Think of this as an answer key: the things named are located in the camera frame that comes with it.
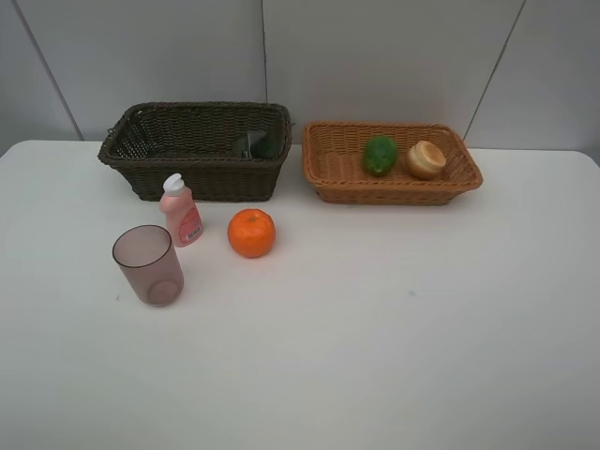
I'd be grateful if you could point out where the green lime fruit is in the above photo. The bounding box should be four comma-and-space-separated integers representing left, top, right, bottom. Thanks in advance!
363, 136, 398, 177

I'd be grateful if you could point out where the pink bottle white cap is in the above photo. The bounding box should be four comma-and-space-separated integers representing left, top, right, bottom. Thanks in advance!
159, 173, 203, 248

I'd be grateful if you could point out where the red yellow peach fruit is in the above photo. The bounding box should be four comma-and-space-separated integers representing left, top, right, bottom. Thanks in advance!
405, 141, 446, 180

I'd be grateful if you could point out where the dark green pump bottle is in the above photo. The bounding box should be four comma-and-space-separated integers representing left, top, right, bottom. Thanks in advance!
232, 130, 278, 159

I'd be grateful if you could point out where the light orange wicker basket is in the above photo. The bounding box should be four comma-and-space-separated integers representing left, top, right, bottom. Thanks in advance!
302, 121, 483, 205

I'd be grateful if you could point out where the dark brown wicker basket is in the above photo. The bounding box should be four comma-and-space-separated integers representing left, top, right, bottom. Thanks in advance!
98, 101, 292, 203

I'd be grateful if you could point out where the translucent purple plastic cup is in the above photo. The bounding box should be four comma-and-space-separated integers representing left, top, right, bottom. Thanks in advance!
112, 225, 185, 308

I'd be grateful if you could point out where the orange tangerine fruit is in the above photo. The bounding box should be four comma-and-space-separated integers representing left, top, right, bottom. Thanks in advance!
227, 209, 277, 258

